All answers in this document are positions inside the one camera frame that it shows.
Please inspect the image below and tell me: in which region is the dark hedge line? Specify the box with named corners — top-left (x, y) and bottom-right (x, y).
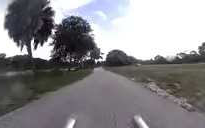
top-left (0, 53), bottom-right (69, 72)

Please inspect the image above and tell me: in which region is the pale gravel strip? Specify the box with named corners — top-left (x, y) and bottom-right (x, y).
top-left (129, 77), bottom-right (198, 113)

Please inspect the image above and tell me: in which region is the round dark tree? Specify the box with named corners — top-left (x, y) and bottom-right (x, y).
top-left (104, 49), bottom-right (138, 67)

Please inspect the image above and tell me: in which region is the tall drooping tree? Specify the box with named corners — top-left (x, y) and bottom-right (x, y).
top-left (3, 0), bottom-right (56, 73)

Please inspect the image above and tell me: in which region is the open grass field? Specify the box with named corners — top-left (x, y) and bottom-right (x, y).
top-left (103, 63), bottom-right (205, 118)

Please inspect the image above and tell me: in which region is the distant row of trees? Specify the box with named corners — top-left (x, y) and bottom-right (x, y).
top-left (136, 39), bottom-right (205, 65)

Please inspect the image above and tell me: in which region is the grass verge with water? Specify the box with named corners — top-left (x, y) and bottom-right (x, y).
top-left (0, 68), bottom-right (95, 120)

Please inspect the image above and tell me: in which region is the grey asphalt path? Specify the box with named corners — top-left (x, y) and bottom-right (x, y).
top-left (0, 66), bottom-right (205, 128)

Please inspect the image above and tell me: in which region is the broad dark tree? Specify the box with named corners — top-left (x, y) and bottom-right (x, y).
top-left (49, 15), bottom-right (104, 71)

